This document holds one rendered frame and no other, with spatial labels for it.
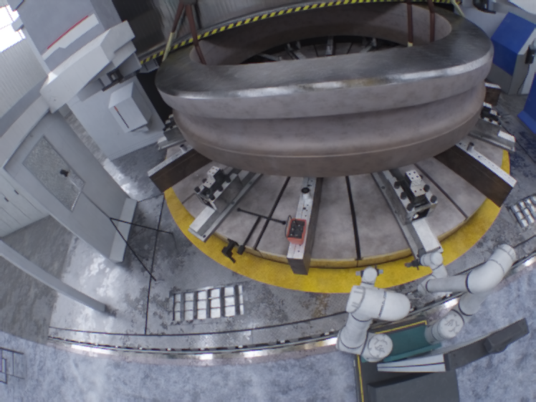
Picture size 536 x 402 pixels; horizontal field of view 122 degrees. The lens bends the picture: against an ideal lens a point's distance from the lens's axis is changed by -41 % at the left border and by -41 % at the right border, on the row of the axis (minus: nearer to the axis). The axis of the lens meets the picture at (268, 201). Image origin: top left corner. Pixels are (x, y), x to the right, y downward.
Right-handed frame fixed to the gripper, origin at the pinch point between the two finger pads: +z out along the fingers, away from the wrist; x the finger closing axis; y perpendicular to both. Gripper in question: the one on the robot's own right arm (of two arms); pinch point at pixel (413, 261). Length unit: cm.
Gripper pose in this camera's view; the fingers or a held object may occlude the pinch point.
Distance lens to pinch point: 201.6
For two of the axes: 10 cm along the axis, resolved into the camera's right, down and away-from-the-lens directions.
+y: 2.3, 9.3, -2.9
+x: 9.7, -2.3, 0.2
